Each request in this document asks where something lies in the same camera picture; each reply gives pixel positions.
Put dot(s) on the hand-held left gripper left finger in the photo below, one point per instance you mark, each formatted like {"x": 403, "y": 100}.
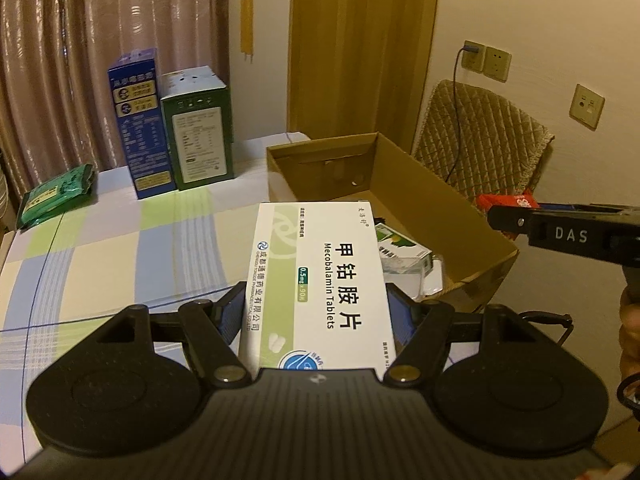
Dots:
{"x": 232, "y": 315}

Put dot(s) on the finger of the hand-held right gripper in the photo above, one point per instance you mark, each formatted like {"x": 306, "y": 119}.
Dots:
{"x": 507, "y": 220}

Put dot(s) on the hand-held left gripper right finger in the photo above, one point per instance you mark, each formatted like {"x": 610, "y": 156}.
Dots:
{"x": 400, "y": 310}

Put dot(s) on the red snack packet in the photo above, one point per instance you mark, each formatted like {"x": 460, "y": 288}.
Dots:
{"x": 505, "y": 201}

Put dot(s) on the clear plastic case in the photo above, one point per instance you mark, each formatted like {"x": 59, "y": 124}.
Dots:
{"x": 415, "y": 280}

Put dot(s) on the white green spray box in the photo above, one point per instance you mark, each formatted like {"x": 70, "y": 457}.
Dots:
{"x": 395, "y": 247}

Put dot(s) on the cardboard box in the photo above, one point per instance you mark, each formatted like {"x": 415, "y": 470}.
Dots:
{"x": 450, "y": 195}

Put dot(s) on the white green tablet box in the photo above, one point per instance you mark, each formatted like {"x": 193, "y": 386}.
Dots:
{"x": 325, "y": 280}

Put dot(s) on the plaid-clothed desktop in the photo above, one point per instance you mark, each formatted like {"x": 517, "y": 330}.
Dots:
{"x": 125, "y": 240}

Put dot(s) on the person's right hand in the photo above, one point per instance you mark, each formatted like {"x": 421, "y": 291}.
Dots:
{"x": 631, "y": 335}

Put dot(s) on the tall green carton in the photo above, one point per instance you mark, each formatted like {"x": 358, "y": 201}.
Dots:
{"x": 200, "y": 135}

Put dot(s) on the tall blue carton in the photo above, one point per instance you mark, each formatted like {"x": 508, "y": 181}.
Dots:
{"x": 145, "y": 135}

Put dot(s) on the green plastic packet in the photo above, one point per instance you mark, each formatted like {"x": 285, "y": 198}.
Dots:
{"x": 55, "y": 195}

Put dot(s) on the wooden door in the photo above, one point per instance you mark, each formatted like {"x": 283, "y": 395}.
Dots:
{"x": 360, "y": 50}

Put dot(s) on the beige curtain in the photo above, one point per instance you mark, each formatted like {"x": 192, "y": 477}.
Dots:
{"x": 100, "y": 20}

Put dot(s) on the round-socket wall plate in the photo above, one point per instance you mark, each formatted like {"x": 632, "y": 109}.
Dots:
{"x": 587, "y": 105}

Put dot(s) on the wall outlet with plug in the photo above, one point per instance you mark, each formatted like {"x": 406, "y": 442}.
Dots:
{"x": 472, "y": 57}

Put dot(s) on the yellow wall strip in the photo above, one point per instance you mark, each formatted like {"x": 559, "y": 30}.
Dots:
{"x": 247, "y": 25}

